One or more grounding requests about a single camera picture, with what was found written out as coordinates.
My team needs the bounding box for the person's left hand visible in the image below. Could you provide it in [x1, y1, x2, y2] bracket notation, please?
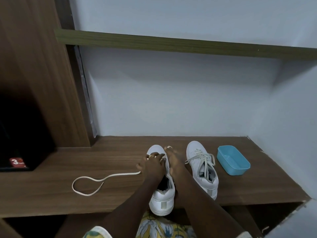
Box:
[135, 152, 167, 187]

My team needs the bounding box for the person's right hand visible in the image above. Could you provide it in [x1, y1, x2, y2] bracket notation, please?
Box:
[163, 145, 193, 184]

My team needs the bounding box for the white sneaker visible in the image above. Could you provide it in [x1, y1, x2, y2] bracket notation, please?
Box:
[146, 145, 176, 217]
[184, 141, 219, 201]

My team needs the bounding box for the cream shoelace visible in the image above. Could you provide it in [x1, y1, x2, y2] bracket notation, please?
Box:
[72, 145, 174, 197]
[184, 150, 216, 179]

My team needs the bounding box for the blue plastic basket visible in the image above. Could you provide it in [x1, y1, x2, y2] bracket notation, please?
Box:
[217, 145, 251, 176]

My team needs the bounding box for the person's right forearm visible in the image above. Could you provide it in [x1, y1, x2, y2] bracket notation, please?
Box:
[176, 178, 247, 238]

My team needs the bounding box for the person's left forearm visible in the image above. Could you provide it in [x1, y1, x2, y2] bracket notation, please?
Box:
[100, 182, 161, 238]

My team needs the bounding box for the wooden wall shelf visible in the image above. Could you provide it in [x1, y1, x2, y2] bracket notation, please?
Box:
[54, 28, 317, 60]

